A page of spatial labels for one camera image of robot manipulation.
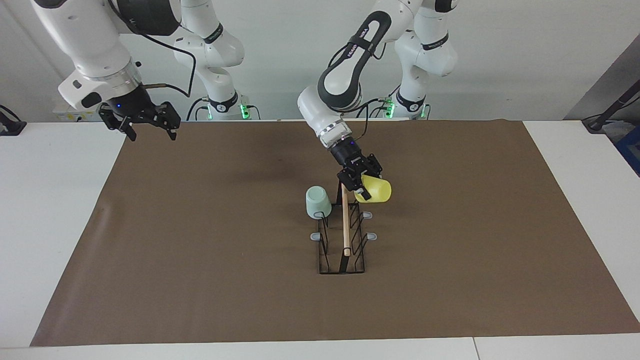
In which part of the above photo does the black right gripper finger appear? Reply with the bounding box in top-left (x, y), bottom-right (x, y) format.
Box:
top-left (145, 101), bottom-right (182, 141)
top-left (98, 111), bottom-right (137, 142)

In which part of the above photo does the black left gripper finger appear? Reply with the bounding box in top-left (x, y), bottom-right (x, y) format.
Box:
top-left (337, 170), bottom-right (373, 202)
top-left (364, 154), bottom-right (384, 178)

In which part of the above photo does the yellow plastic cup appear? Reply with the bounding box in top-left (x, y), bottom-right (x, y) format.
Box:
top-left (354, 174), bottom-right (392, 203)

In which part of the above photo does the pale green plastic cup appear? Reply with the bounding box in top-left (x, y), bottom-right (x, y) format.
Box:
top-left (305, 186), bottom-right (333, 220)

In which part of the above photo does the black table clamp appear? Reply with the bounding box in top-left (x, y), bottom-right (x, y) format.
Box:
top-left (0, 104), bottom-right (27, 137)

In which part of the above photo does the brown table mat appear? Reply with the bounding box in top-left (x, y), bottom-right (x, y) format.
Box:
top-left (30, 119), bottom-right (640, 347)

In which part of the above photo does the black stand pole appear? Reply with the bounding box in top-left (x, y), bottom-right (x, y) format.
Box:
top-left (582, 80), bottom-right (640, 133)

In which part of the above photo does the blue crate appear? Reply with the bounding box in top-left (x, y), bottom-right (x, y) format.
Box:
top-left (615, 125), bottom-right (640, 177)

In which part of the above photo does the black right base cable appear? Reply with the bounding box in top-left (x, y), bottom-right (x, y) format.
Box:
top-left (186, 96), bottom-right (208, 121)

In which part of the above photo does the black base cable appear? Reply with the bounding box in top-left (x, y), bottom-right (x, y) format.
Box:
top-left (186, 96), bottom-right (208, 121)
top-left (357, 85), bottom-right (401, 119)

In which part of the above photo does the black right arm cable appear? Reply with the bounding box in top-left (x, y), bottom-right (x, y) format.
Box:
top-left (107, 0), bottom-right (197, 98)

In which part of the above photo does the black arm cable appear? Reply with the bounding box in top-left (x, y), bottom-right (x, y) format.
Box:
top-left (327, 42), bottom-right (386, 148)
top-left (107, 0), bottom-right (197, 98)

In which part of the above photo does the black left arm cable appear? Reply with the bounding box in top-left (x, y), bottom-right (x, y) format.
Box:
top-left (327, 42), bottom-right (386, 148)

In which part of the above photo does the black wire cup rack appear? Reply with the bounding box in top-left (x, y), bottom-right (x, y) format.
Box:
top-left (310, 181), bottom-right (378, 275)

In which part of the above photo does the white wall power box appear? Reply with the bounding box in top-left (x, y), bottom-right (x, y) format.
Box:
top-left (53, 105), bottom-right (103, 122)

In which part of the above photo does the black left base cable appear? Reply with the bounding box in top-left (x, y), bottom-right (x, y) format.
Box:
top-left (357, 85), bottom-right (401, 119)

